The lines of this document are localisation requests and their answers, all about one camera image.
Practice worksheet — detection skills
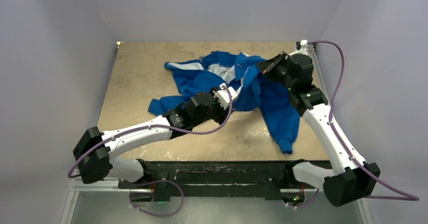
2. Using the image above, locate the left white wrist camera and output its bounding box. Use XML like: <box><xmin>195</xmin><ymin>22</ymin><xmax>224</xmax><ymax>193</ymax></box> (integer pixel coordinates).
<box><xmin>215</xmin><ymin>84</ymin><xmax>239</xmax><ymax>109</ymax></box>

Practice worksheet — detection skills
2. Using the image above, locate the right side aluminium rail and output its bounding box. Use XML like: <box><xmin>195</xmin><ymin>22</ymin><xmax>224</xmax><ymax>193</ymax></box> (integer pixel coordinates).
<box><xmin>308</xmin><ymin>43</ymin><xmax>328</xmax><ymax>97</ymax></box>

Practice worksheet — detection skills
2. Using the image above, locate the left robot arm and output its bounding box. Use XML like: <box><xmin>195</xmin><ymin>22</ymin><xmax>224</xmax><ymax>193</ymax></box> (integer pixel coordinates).
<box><xmin>68</xmin><ymin>84</ymin><xmax>239</xmax><ymax>188</ymax></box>

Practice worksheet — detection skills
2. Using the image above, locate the blue zip jacket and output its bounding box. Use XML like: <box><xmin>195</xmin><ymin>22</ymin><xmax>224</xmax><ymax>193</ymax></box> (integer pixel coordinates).
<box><xmin>148</xmin><ymin>51</ymin><xmax>300</xmax><ymax>154</ymax></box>

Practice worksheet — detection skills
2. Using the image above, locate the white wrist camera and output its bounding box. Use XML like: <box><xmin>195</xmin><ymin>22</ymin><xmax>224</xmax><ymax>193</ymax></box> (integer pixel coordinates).
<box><xmin>295</xmin><ymin>39</ymin><xmax>309</xmax><ymax>55</ymax></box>
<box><xmin>215</xmin><ymin>84</ymin><xmax>239</xmax><ymax>109</ymax></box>

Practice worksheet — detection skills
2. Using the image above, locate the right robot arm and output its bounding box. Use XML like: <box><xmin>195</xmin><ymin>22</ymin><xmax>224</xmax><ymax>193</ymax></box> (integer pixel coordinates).
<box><xmin>256</xmin><ymin>52</ymin><xmax>381</xmax><ymax>207</ymax></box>

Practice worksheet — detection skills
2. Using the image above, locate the aluminium frame rail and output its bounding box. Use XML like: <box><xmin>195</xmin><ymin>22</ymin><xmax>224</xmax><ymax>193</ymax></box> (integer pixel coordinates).
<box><xmin>77</xmin><ymin>166</ymin><xmax>334</xmax><ymax>197</ymax></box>

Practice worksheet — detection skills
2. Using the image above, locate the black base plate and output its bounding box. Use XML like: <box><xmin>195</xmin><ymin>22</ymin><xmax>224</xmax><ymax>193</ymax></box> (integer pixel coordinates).
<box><xmin>118</xmin><ymin>160</ymin><xmax>312</xmax><ymax>201</ymax></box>

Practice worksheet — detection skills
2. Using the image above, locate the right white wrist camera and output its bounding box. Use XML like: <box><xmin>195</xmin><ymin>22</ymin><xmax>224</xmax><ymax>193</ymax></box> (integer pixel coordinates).
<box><xmin>295</xmin><ymin>39</ymin><xmax>309</xmax><ymax>55</ymax></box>

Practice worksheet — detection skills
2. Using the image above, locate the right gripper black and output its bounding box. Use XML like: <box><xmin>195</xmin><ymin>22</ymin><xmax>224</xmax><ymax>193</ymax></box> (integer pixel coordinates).
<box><xmin>257</xmin><ymin>51</ymin><xmax>296</xmax><ymax>91</ymax></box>

